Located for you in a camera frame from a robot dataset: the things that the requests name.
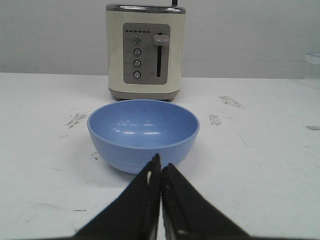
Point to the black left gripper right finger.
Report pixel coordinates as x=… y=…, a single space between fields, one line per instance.
x=187 y=215

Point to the clear plastic food container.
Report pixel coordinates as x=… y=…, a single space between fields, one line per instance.
x=312 y=68

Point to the cream two-slot toaster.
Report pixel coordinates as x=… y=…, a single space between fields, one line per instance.
x=144 y=49

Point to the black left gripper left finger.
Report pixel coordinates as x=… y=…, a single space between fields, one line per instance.
x=134 y=215

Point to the blue bowl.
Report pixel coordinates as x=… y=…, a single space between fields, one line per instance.
x=127 y=134

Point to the black tripod pole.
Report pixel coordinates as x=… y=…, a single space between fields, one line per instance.
x=174 y=3

